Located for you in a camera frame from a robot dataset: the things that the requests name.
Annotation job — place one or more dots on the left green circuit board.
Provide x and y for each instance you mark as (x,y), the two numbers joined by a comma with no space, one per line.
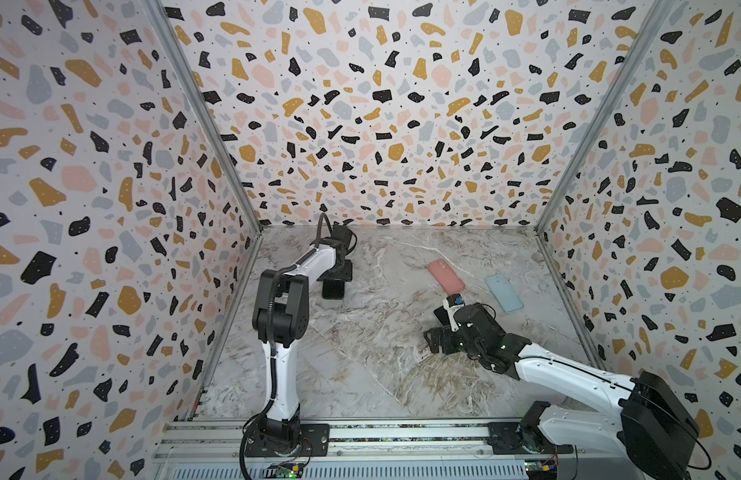
(283,471)

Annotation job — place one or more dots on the right circuit board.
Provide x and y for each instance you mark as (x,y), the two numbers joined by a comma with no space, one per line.
(540,470)

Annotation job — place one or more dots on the pink phone case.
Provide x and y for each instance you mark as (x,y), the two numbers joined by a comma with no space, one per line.
(446,276)

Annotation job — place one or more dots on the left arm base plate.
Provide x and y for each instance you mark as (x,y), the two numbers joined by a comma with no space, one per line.
(310,439)

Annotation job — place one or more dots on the light blue phone case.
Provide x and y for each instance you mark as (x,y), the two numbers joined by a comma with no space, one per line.
(504,293)

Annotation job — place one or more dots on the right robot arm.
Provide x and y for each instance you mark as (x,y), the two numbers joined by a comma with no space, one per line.
(638,418)

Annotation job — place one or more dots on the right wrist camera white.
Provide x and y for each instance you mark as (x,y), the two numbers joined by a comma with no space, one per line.
(453,304)

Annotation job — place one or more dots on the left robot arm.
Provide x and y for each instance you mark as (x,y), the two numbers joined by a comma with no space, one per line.
(281,316)

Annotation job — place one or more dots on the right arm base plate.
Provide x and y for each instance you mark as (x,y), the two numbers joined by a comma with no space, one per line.
(513,438)

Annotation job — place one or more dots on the right corner aluminium post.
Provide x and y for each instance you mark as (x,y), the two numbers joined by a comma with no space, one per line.
(655,18)

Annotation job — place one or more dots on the left corner aluminium post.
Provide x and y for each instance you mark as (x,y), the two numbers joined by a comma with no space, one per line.
(164,32)

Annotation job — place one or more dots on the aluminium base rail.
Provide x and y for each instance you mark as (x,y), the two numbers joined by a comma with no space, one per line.
(374,449)

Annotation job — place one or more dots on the corner aluminium post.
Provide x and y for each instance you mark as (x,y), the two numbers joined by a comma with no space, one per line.
(164,32)
(655,18)

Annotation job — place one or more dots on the black phone case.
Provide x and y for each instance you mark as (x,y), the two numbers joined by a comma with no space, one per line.
(333,289)

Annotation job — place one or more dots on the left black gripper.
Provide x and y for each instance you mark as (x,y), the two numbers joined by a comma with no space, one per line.
(345,274)

